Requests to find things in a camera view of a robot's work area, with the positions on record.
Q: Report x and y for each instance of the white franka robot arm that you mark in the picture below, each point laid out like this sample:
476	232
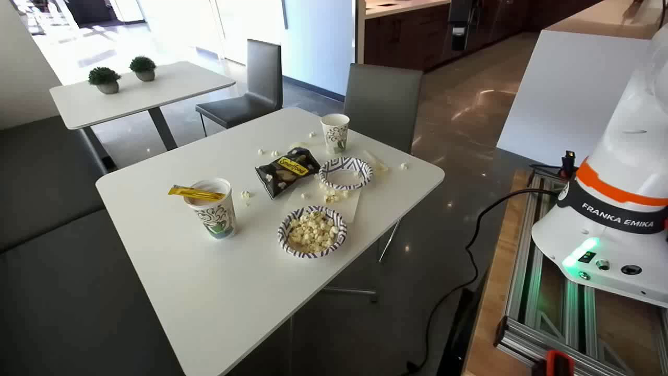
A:
608	225

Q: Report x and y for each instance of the empty patterned paper plate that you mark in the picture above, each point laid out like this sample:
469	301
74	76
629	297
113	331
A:
345	174

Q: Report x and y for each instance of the paper plate with popcorn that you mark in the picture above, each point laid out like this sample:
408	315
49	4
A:
312	232

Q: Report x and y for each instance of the black yellow snack bag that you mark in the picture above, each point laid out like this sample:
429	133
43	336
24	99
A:
286	169

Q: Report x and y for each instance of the small patterned paper cup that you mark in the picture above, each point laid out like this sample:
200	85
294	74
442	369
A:
334	128

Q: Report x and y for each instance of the near grey chair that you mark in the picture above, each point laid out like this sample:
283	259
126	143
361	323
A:
382	102

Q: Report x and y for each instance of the grey chair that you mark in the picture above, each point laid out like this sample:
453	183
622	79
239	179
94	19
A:
382	102
263	89

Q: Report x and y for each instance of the white dining table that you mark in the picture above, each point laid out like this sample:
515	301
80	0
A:
218	299

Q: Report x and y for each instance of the far grey chair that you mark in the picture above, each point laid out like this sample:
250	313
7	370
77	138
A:
263	89

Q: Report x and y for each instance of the paper cup with yellow wrapper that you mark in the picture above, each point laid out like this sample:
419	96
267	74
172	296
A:
211	200

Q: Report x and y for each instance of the right small potted plant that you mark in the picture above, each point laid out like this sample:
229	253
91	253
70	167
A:
143	68

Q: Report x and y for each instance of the small potted plant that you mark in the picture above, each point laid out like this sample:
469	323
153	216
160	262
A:
105	79
143	68

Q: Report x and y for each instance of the left small potted plant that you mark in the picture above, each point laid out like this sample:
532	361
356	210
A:
105	79

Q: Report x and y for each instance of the white board panel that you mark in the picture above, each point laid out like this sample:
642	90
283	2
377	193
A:
568	93

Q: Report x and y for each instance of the white background table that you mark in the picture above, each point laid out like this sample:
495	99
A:
82	105

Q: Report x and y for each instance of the dark bench seat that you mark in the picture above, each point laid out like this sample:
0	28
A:
70	297

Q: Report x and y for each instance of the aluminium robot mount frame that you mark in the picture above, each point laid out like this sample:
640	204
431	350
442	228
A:
596	331

